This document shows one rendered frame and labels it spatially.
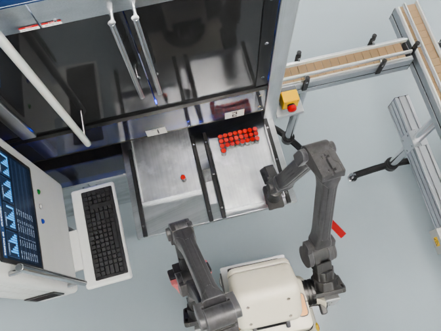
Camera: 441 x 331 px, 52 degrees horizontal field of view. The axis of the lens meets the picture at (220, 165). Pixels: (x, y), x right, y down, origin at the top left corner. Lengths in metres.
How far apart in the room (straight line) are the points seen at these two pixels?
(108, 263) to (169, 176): 0.45
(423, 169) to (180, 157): 1.26
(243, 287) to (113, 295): 1.56
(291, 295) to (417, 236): 1.72
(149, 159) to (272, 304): 0.93
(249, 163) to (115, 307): 1.31
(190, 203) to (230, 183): 0.19
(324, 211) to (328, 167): 0.16
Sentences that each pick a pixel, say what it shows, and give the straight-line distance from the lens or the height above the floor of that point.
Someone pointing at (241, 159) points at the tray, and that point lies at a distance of 2.01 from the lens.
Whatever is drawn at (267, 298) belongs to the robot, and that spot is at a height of 1.38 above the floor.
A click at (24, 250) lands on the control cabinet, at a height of 1.31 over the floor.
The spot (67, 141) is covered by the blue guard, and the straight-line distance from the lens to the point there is 1.91.
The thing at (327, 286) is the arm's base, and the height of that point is 1.23.
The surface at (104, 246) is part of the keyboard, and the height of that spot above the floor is 0.83.
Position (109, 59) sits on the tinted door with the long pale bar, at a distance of 1.45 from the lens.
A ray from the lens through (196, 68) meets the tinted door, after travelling 1.58.
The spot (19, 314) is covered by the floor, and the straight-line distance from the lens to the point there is 3.06.
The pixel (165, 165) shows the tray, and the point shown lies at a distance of 2.03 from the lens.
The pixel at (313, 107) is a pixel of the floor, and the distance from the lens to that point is 3.14.
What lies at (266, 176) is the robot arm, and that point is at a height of 1.10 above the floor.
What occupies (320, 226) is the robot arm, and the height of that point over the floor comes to 1.38.
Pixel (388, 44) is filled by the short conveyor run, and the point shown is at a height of 0.96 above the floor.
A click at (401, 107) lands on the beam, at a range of 2.64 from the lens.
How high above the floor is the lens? 2.78
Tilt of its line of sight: 71 degrees down
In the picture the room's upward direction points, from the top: 5 degrees counter-clockwise
